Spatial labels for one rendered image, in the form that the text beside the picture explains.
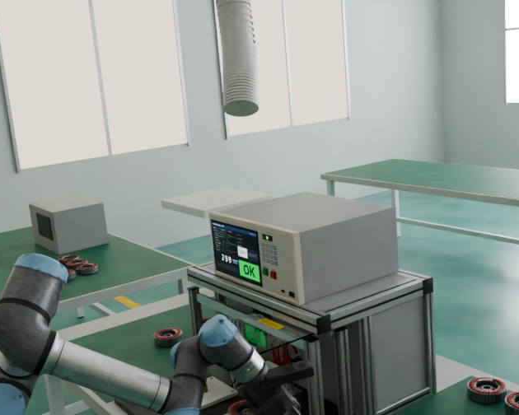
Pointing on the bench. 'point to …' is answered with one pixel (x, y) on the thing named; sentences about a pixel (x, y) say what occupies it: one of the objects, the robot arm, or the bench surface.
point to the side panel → (399, 356)
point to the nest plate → (217, 393)
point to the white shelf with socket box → (213, 201)
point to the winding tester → (315, 244)
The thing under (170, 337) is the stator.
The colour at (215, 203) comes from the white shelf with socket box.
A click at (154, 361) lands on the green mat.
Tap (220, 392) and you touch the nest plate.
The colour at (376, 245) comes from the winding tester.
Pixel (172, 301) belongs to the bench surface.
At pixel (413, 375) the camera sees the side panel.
